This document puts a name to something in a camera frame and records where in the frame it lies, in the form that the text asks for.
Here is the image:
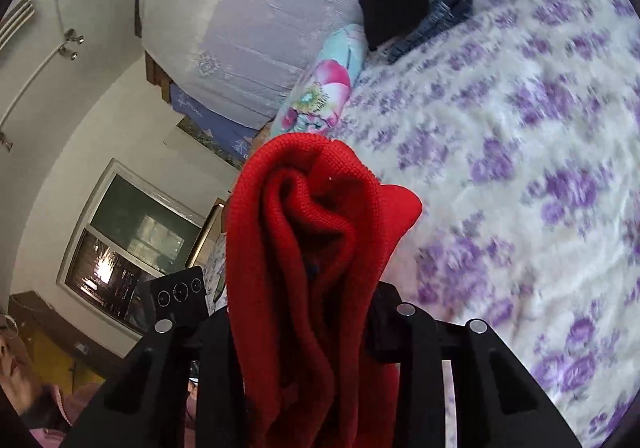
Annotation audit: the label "purple floral bedsheet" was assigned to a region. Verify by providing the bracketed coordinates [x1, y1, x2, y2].
[202, 0, 640, 448]

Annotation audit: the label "white wall pipe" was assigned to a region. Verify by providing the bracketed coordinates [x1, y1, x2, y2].
[0, 28, 86, 151]

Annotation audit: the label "person's pink clothing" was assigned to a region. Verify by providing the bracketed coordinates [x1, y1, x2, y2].
[30, 380, 201, 448]

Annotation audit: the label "blue wall poster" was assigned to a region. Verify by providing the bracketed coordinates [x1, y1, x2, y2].
[167, 82, 263, 161]

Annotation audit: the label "white radiator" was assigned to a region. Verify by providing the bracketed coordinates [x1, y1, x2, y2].
[0, 0, 36, 51]

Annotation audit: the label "wooden bed frame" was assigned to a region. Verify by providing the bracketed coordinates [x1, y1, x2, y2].
[134, 0, 171, 103]

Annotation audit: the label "colourful floral pillow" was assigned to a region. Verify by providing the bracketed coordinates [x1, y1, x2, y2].
[270, 24, 368, 139]

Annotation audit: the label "person's head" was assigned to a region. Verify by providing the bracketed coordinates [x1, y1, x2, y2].
[0, 312, 32, 411]

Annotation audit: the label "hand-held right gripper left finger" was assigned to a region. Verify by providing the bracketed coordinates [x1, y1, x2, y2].
[60, 303, 251, 448]

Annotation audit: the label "white-framed window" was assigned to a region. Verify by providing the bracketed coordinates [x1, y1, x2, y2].
[56, 158, 208, 336]

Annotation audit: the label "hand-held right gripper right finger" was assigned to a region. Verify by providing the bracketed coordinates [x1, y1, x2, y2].
[367, 280, 583, 448]

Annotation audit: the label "red pants with striped side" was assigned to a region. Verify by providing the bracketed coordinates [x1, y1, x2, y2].
[224, 133, 423, 448]

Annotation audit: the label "white lace headboard cover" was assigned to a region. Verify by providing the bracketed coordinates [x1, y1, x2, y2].
[140, 0, 416, 129]

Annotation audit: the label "folded blue jeans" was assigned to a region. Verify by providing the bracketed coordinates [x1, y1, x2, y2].
[385, 0, 473, 64]

